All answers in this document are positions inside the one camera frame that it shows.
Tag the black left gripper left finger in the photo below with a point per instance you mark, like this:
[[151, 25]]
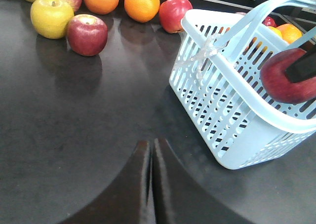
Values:
[[125, 200]]

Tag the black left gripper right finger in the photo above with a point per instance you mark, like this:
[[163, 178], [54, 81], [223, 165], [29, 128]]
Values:
[[178, 198]]

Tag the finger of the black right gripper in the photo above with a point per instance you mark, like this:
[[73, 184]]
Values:
[[304, 68]]

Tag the light blue plastic basket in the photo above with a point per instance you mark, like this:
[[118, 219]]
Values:
[[216, 77]]

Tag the orange near front apples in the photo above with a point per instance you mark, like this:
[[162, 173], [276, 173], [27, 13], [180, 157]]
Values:
[[289, 32]]

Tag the black wooden display stand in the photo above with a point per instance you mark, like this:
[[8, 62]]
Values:
[[68, 125]]

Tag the red apple beside oranges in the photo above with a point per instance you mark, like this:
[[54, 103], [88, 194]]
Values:
[[171, 12]]

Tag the dark red apple left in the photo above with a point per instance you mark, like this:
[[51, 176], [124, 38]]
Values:
[[87, 34]]

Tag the orange middle right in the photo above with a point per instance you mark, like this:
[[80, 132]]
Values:
[[141, 10]]

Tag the yellow apple front left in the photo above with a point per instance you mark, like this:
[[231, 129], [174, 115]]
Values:
[[50, 17]]

